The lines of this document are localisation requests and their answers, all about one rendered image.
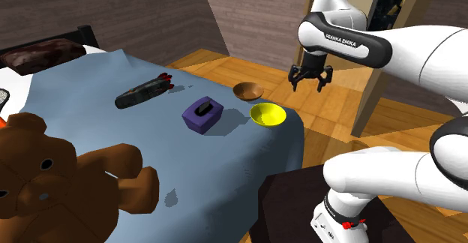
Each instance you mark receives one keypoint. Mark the dark red pillow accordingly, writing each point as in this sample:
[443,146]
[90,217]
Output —
[40,55]

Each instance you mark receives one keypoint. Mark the bed with blue blanket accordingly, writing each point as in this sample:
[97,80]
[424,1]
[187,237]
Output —
[190,162]

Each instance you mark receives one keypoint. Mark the dark robot stand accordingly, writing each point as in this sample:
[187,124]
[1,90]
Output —
[289,202]

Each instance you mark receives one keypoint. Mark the brown wooden bowl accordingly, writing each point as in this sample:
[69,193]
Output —
[248,91]

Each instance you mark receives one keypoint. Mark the small orange object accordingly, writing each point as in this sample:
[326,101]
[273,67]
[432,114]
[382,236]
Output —
[2,122]

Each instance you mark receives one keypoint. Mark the purple tissue box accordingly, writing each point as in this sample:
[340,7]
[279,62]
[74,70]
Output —
[203,119]

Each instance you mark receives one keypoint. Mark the grey white flat object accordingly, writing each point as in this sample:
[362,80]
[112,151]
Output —
[3,99]

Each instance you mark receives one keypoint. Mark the yellow bowl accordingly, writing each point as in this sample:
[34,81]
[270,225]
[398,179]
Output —
[268,115]

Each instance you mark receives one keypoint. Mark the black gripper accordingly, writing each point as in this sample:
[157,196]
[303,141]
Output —
[313,62]

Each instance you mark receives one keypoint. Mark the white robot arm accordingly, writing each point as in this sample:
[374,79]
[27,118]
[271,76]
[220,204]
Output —
[409,52]

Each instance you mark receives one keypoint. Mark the black toy rocket red tips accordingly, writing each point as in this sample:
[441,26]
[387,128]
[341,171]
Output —
[142,90]

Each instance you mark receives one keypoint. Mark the wooden door frame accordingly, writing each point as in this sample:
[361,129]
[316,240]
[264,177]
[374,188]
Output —
[369,96]

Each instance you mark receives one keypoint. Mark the brown teddy bear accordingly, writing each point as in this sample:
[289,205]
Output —
[55,183]

